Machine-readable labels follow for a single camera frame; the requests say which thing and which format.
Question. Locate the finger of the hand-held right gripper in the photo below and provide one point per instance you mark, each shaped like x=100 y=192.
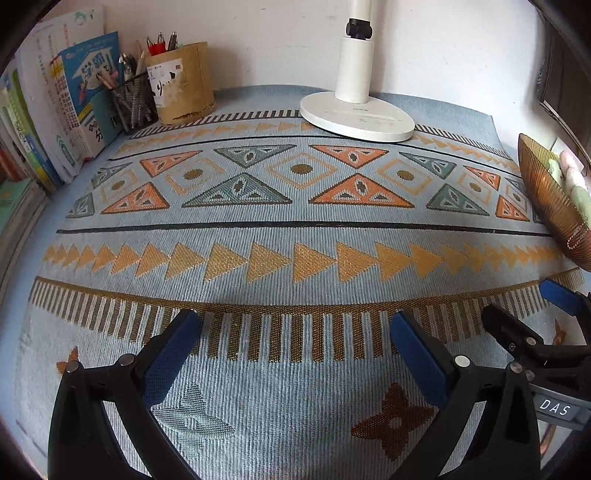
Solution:
x=505 y=325
x=561 y=297

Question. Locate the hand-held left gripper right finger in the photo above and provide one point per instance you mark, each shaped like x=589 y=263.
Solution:
x=418 y=357

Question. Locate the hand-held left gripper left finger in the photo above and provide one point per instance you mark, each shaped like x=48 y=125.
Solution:
x=171 y=355

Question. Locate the brown ribbed glass bowl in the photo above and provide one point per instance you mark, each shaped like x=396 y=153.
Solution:
x=549 y=207

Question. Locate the plain three-ball plush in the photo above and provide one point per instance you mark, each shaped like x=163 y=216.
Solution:
x=577 y=180

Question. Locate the three-ball plush with faces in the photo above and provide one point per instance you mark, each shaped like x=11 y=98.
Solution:
x=553 y=165

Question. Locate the white plastic box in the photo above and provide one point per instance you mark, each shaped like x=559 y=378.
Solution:
x=561 y=144

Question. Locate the patterned woven table mat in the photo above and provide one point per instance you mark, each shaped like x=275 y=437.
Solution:
x=295 y=207

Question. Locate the stack of flat books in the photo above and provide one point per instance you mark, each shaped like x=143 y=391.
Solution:
x=16 y=217

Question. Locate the black monitor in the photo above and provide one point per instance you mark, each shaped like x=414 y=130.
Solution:
x=568 y=69

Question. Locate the black mesh pen holder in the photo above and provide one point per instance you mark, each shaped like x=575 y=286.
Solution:
x=134 y=104

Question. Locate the white desk lamp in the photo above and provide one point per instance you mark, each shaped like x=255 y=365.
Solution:
x=355 y=106

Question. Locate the bamboo pen holder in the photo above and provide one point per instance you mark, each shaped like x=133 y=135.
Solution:
x=184 y=87

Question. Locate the row of green upright books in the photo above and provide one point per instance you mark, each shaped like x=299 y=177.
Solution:
x=23 y=129

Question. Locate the blue illustrated workbook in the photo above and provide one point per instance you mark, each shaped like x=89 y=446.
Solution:
x=85 y=83

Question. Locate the bunch of pens and pencils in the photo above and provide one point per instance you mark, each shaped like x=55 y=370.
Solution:
x=127 y=64

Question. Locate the red ballpoint pen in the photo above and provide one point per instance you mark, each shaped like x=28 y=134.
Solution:
x=161 y=42
x=151 y=45

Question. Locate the upright books and papers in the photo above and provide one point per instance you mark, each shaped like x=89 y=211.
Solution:
x=41 y=50

